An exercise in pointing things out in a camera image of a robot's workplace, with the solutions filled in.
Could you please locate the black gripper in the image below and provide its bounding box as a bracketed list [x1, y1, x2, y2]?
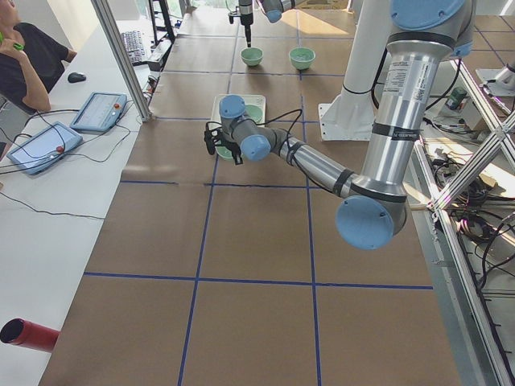
[238, 0, 253, 47]
[219, 138, 243, 165]

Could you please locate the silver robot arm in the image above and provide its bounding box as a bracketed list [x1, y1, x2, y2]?
[204, 1, 476, 249]
[237, 0, 296, 47]

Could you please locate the green bowl on tray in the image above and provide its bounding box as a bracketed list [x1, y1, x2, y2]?
[244, 105, 264, 125]

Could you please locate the cream bear tray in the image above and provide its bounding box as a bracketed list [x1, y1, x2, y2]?
[209, 94, 266, 125]

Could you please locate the green bowl with ice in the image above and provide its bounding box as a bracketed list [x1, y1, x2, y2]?
[289, 47, 316, 71]

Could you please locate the black keyboard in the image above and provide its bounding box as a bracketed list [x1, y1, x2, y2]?
[121, 31, 146, 66]

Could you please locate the far blue teach pendant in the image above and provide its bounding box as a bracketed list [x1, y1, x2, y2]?
[70, 92, 127, 133]

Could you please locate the blue teach pendant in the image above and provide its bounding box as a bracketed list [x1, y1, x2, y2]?
[70, 92, 127, 133]
[6, 121, 83, 175]

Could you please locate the black computer mouse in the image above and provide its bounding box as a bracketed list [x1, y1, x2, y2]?
[67, 72, 87, 84]

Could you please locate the near blue teach pendant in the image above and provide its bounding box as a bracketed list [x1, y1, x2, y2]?
[6, 121, 83, 175]

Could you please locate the seated person black shirt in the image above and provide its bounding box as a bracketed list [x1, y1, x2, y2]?
[1, 1, 77, 114]

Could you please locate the red cylinder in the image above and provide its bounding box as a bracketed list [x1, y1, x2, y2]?
[1, 318, 60, 352]

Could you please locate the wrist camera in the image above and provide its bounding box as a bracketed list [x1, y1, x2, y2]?
[228, 10, 241, 24]
[204, 121, 224, 155]

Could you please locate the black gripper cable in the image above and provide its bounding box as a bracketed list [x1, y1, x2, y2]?
[265, 108, 304, 154]

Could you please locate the white pedestal column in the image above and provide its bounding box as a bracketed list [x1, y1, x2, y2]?
[319, 0, 393, 141]

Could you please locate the aluminium frame post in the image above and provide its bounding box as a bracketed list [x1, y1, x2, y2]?
[91, 0, 152, 122]

